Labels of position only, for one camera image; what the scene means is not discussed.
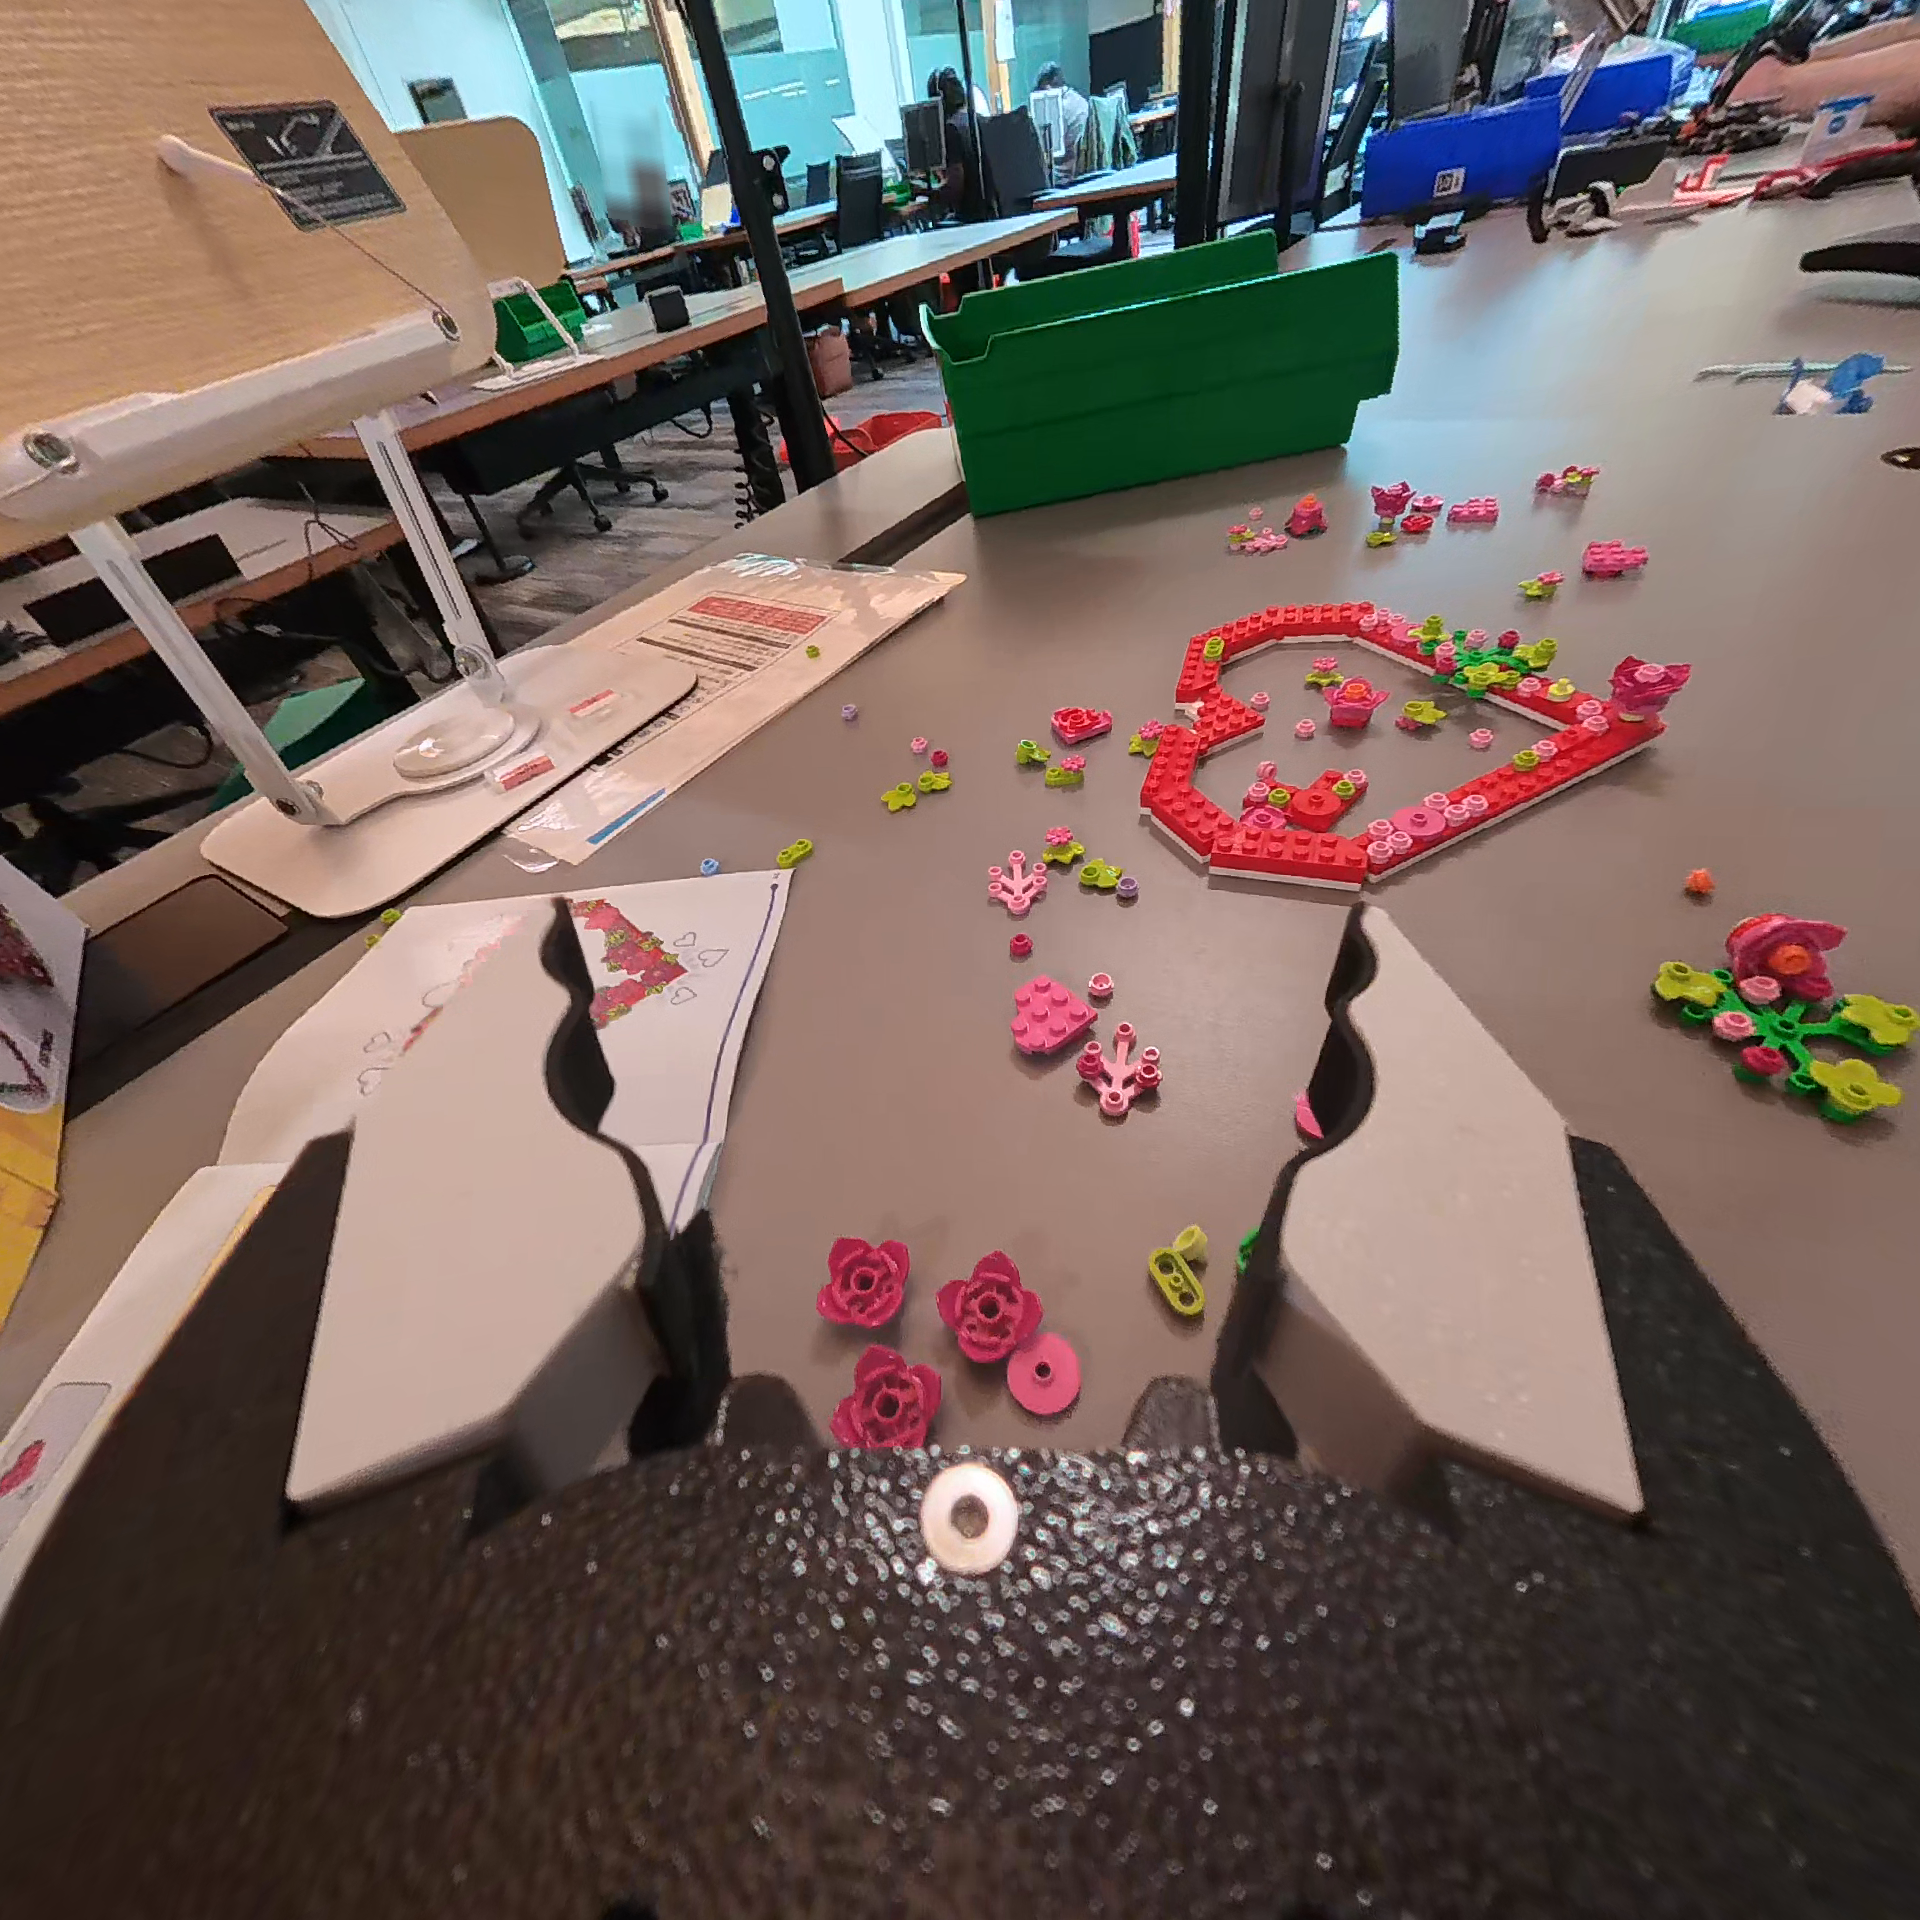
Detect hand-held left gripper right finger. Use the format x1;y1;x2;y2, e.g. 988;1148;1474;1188
1210;904;1647;1526

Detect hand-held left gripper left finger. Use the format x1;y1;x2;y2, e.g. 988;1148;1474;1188
285;897;729;1508

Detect red heart lego frame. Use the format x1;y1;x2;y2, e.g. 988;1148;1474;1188
1137;600;1670;892

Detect magenta rose lego piece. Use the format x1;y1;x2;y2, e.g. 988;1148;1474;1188
938;1249;1045;1365
830;1346;943;1449
816;1233;916;1328

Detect green lego plant assembly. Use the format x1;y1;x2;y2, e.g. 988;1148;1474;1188
1649;911;1920;1127

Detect pink heart lego plate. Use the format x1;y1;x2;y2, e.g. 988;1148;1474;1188
1009;975;1101;1057

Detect scattered small lego pieces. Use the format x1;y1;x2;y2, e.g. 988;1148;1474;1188
695;459;1652;962

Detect open instruction booklet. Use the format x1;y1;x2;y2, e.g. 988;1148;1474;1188
217;868;796;1248

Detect clear plastic bag with sheet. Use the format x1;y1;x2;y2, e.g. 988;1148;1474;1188
503;554;970;873

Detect green plastic bin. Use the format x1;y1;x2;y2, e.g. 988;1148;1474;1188
921;227;1406;518

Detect blue and white small toy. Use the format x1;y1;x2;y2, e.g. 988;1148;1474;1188
1699;348;1882;416

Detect black stand pole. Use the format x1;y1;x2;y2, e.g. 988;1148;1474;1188
682;0;835;493

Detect blue plastic bin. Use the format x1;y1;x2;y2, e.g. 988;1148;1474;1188
1363;41;1680;223

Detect background office desks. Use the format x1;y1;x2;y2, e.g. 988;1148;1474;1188
0;139;1189;708

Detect black monitor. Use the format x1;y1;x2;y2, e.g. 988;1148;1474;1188
1219;0;1388;227

